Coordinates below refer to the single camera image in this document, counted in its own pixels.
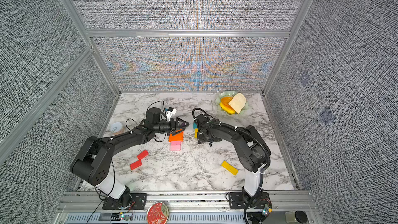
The green glass plate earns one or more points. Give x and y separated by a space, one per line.
229 93

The red round tin lid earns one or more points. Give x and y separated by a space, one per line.
158 213

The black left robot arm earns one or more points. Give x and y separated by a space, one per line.
95 158

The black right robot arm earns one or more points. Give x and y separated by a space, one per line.
252 152

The orange round food toy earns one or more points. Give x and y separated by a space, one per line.
226 100

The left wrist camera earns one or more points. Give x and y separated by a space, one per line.
170 112

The white round object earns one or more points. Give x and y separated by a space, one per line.
117 128

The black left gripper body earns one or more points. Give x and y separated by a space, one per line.
162 127

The pink rectangle block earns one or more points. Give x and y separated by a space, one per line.
175 148
176 143

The red rectangle block lower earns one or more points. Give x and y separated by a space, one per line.
136 165

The beige bread slice toy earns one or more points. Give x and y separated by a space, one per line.
238 102

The red rectangle block upper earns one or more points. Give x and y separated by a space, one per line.
143 155

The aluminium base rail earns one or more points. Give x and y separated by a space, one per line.
184 207

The red rectangle block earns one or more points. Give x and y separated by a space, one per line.
143 155
136 165

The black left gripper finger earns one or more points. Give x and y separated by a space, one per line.
178 130
180 122

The black knob on box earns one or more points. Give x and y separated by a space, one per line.
296 217

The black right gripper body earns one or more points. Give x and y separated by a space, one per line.
200 131

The orange rectangle block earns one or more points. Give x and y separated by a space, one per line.
178 134

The orange rectangle block diagonal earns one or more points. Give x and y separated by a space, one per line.
170 140

